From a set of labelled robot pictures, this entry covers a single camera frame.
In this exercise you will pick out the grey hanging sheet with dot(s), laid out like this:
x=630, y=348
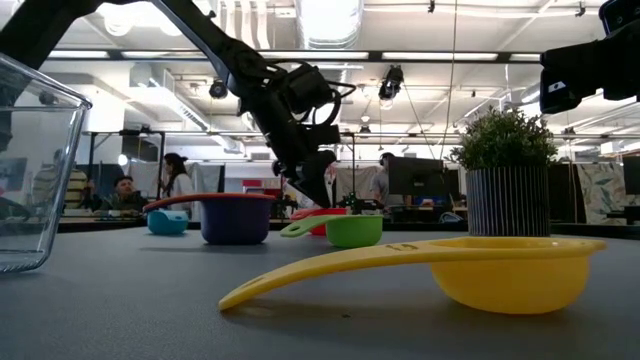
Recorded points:
x=360, y=182

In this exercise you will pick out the black computer monitor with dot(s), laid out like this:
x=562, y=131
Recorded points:
x=415, y=180
x=632, y=175

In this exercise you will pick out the black metal frame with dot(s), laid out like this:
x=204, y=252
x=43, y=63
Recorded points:
x=353, y=165
x=161, y=150

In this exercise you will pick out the white hanging sheet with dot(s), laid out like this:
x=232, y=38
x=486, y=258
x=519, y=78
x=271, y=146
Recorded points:
x=207, y=177

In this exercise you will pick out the clear glass container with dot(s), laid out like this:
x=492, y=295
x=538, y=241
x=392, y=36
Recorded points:
x=35, y=200

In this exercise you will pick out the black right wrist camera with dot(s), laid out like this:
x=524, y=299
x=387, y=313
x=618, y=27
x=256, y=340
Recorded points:
x=620, y=12

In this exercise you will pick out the silver ceiling duct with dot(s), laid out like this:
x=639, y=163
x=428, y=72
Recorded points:
x=327, y=25

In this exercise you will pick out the green plant in ribbed pot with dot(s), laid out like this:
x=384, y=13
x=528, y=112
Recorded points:
x=507, y=200

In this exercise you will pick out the red measuring cup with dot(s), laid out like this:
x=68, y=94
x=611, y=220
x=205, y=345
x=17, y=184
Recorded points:
x=312, y=214

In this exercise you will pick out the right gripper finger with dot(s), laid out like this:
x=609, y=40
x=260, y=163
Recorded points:
x=570, y=75

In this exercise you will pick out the purple measuring cup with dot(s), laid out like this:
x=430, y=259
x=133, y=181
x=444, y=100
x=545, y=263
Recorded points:
x=235, y=225

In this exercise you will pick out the person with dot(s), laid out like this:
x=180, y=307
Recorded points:
x=177, y=182
x=122, y=192
x=70, y=185
x=382, y=182

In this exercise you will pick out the black hanging camera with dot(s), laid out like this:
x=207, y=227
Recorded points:
x=218, y=90
x=391, y=82

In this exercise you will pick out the black overhead light bar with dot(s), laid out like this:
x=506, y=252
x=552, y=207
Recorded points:
x=425, y=55

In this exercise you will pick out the salmon orange measuring cup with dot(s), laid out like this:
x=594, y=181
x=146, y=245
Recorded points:
x=225, y=196

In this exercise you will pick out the red shelf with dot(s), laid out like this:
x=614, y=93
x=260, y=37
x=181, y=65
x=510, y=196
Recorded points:
x=255, y=184

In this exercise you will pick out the blue measuring cup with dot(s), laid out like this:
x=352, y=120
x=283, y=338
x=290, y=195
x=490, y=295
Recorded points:
x=167, y=224

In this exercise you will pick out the yellow measuring cup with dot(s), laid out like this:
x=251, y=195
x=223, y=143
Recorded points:
x=510, y=285

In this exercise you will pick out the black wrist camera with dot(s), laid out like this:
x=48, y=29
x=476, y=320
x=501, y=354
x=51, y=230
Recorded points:
x=620, y=12
x=310, y=87

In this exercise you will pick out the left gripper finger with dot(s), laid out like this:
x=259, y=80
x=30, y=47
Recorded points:
x=287, y=172
x=320, y=180

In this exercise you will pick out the leaf patterned curtain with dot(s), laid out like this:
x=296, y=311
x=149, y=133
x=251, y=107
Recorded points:
x=600, y=190

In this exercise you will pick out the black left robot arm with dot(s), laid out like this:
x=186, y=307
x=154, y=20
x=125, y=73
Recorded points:
x=210, y=32

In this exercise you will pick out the green measuring cup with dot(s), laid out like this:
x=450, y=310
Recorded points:
x=355, y=232

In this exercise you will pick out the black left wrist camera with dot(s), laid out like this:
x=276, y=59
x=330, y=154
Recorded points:
x=310, y=87

